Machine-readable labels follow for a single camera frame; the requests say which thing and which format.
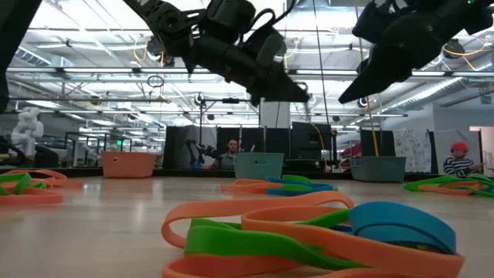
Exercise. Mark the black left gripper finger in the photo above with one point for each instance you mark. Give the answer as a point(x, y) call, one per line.
point(283, 90)

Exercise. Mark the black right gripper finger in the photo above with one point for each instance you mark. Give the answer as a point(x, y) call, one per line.
point(380, 71)

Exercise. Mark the blue rubber band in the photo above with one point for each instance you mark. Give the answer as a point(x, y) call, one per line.
point(489, 189)
point(308, 189)
point(405, 220)

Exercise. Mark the orange rubber band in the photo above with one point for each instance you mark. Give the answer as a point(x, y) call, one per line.
point(251, 205)
point(347, 245)
point(34, 199)
point(444, 188)
point(73, 184)
point(247, 188)

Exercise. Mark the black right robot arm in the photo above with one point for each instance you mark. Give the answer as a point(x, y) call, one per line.
point(482, 15)

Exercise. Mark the white round pillar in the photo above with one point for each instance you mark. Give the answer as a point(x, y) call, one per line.
point(275, 114)

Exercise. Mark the black perforated computer case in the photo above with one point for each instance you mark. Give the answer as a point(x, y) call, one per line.
point(310, 141)

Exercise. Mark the black partition panel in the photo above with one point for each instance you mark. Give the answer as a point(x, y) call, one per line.
point(376, 142)

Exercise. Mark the person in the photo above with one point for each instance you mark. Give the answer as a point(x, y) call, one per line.
point(459, 162)
point(231, 152)

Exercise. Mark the light teal plastic basket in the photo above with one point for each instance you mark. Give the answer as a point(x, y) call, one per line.
point(258, 168)

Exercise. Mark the white patterned cloth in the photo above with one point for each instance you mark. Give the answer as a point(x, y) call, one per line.
point(413, 148)

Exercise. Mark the plain white cloth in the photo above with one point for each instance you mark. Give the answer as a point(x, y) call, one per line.
point(442, 141)

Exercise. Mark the dark teal plastic basket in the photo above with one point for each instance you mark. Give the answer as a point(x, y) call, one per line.
point(378, 170)

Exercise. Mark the black distant robot arms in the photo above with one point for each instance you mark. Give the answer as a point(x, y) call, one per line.
point(197, 152)

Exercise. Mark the orange plastic basket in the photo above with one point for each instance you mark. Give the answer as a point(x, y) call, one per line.
point(129, 164)

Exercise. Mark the black equipment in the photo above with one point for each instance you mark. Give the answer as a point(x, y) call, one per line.
point(46, 159)

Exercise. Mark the white humanoid robot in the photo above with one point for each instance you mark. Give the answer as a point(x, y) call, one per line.
point(27, 131)

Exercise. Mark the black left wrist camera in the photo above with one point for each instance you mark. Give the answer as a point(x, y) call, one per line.
point(270, 48)

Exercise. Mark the silver ventilation duct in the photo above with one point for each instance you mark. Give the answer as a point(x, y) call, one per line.
point(424, 94)

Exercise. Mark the black camera rig frame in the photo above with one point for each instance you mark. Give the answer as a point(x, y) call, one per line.
point(231, 100)

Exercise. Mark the black partition wall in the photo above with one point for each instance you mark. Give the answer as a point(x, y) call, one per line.
point(252, 139)

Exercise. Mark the long ceiling light rail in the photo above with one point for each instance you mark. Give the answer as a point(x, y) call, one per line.
point(96, 70)

